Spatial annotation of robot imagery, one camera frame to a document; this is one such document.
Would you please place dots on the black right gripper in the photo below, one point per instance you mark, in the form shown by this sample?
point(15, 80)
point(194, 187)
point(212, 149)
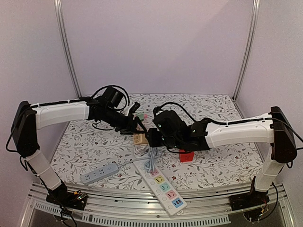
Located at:
point(151, 137)

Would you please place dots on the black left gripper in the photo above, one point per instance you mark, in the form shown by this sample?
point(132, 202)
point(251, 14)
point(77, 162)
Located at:
point(129, 128)

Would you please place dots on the beige cube socket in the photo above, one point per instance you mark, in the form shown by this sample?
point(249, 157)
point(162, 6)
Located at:
point(139, 139)

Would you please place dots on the red cube socket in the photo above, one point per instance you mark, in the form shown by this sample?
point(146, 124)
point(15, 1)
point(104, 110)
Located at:
point(186, 156)

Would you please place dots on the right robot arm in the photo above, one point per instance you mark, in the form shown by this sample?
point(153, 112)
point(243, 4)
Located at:
point(272, 128)

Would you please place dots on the green cube adapter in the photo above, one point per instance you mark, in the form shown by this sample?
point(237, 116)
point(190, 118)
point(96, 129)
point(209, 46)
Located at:
point(141, 116)

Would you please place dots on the floral table mat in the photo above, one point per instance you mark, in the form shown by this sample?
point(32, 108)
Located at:
point(84, 148)

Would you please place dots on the white colourful power strip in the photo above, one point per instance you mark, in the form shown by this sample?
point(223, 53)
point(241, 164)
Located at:
point(165, 193)

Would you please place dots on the grey-blue power strip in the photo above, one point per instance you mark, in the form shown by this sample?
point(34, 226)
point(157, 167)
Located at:
point(99, 173)

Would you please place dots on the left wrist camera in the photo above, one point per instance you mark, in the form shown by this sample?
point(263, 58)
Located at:
point(132, 109)

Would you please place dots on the left aluminium frame post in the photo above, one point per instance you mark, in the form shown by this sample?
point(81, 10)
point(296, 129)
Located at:
point(66, 46)

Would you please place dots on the aluminium frame post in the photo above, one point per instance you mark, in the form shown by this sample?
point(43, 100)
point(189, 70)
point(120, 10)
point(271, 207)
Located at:
point(248, 48)
point(66, 46)

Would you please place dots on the right aluminium frame post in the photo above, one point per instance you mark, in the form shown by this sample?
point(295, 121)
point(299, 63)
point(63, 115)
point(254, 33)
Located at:
point(248, 48)

